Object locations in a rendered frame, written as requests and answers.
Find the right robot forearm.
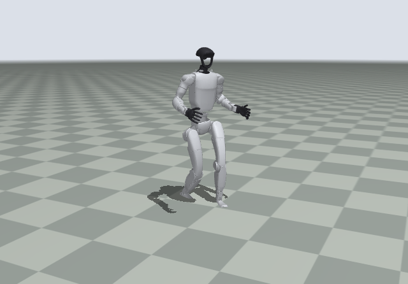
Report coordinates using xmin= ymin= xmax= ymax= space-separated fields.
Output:
xmin=172 ymin=97 xmax=188 ymax=115

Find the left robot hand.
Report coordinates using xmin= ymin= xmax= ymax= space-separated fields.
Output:
xmin=234 ymin=104 xmax=251 ymax=119

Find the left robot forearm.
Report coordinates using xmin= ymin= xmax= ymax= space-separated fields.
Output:
xmin=221 ymin=96 xmax=237 ymax=112

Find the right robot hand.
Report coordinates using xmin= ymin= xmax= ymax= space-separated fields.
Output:
xmin=185 ymin=108 xmax=202 ymax=124

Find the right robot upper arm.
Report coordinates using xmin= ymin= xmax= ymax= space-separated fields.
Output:
xmin=174 ymin=74 xmax=195 ymax=103

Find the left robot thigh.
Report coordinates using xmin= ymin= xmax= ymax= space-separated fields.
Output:
xmin=209 ymin=121 xmax=226 ymax=172

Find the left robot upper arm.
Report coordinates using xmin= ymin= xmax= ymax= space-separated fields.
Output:
xmin=215 ymin=73 xmax=225 ymax=104

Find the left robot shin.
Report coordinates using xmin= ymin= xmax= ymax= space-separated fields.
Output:
xmin=214 ymin=165 xmax=226 ymax=201

